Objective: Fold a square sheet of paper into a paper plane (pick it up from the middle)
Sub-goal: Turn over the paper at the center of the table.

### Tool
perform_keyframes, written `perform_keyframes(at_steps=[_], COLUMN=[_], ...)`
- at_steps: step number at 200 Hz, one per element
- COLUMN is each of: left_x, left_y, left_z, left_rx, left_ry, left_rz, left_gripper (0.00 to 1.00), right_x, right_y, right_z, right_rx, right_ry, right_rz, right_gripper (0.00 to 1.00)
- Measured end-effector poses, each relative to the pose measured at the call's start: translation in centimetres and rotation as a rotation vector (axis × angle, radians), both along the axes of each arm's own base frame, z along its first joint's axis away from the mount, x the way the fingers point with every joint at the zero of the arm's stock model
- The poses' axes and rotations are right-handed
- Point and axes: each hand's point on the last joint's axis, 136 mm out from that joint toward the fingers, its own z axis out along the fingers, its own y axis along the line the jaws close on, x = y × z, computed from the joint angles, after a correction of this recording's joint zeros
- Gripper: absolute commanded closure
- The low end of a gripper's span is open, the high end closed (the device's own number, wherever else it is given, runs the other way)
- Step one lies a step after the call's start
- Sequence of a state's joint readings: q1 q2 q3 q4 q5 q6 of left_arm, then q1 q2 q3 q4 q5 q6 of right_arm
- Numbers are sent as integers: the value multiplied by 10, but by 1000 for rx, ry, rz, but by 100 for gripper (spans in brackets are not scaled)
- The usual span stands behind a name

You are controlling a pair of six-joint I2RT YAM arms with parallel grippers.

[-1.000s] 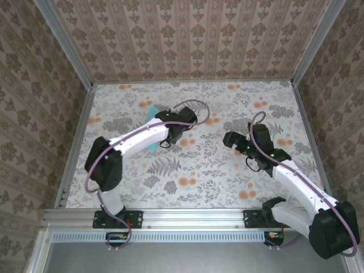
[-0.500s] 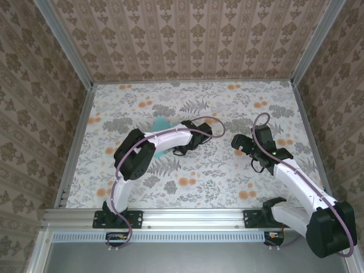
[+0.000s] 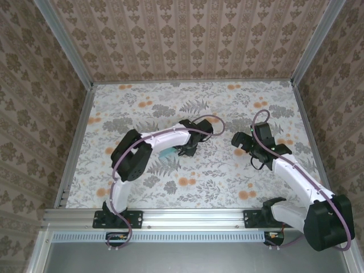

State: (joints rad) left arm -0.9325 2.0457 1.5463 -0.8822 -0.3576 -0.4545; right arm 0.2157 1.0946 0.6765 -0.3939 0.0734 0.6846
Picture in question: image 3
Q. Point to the grey metal shelf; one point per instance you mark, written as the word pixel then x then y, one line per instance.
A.
pixel 185 258

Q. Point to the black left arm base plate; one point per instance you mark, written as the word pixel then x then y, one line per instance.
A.
pixel 136 219

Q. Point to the aluminium side rail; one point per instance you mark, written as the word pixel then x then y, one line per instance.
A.
pixel 85 108
pixel 309 128

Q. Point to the aluminium frame post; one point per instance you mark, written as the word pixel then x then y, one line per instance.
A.
pixel 66 42
pixel 316 42

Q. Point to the small black connector board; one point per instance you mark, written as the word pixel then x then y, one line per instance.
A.
pixel 118 237
pixel 274 237

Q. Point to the floral tablecloth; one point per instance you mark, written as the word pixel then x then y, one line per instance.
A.
pixel 170 94

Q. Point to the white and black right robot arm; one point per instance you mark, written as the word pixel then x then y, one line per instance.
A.
pixel 298 176

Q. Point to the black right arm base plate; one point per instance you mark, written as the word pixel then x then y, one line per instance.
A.
pixel 251 219

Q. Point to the long aluminium mounting rail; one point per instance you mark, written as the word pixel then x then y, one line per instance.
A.
pixel 193 217

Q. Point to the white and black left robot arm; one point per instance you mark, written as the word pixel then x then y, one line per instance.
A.
pixel 167 139

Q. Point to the teal cloth piece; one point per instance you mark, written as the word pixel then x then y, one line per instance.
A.
pixel 168 153

